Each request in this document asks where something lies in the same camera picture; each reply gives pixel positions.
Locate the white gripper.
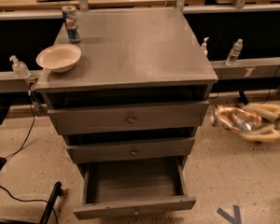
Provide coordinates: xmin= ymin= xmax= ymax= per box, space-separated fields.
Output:
xmin=241 ymin=103 xmax=280 ymax=142

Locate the crushed orange can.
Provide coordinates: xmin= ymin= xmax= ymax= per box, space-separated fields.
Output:
xmin=210 ymin=105 xmax=262 ymax=132

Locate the grey top drawer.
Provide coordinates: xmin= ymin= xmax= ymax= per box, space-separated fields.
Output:
xmin=49 ymin=101 xmax=209 ymax=134

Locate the grey drawer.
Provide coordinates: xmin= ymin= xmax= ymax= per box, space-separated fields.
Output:
xmin=49 ymin=101 xmax=209 ymax=134
xmin=66 ymin=137 xmax=194 ymax=164
xmin=74 ymin=157 xmax=196 ymax=219

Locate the grey drawer cabinet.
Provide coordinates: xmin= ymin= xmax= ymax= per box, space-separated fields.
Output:
xmin=35 ymin=7 xmax=219 ymax=173

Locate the grey middle drawer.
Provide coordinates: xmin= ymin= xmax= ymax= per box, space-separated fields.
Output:
xmin=66 ymin=137 xmax=194 ymax=164

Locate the grey bottom drawer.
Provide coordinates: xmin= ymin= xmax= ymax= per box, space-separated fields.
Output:
xmin=74 ymin=157 xmax=196 ymax=219

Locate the blue silver energy can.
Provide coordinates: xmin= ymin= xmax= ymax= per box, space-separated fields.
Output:
xmin=62 ymin=6 xmax=80 ymax=44

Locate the black wheeled table leg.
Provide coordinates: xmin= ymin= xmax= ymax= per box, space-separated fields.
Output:
xmin=238 ymin=91 xmax=248 ymax=105

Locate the clear water bottle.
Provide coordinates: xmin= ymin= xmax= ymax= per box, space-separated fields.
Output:
xmin=226 ymin=38 xmax=243 ymax=65

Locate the white pump bottle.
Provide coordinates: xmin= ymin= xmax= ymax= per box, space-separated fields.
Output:
xmin=201 ymin=37 xmax=209 ymax=56

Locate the white bowl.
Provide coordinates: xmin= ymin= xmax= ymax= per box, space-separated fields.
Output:
xmin=36 ymin=44 xmax=81 ymax=73

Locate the black stand leg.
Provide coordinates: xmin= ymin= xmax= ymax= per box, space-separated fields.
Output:
xmin=39 ymin=182 xmax=63 ymax=224

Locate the clear pump sanitizer bottle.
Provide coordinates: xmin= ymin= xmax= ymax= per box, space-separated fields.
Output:
xmin=9 ymin=55 xmax=31 ymax=78

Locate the black floor cable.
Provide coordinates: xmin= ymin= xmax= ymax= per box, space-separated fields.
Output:
xmin=0 ymin=103 xmax=60 ymax=224

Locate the grey metal rail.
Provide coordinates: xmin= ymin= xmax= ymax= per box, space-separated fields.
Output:
xmin=0 ymin=57 xmax=280 ymax=93

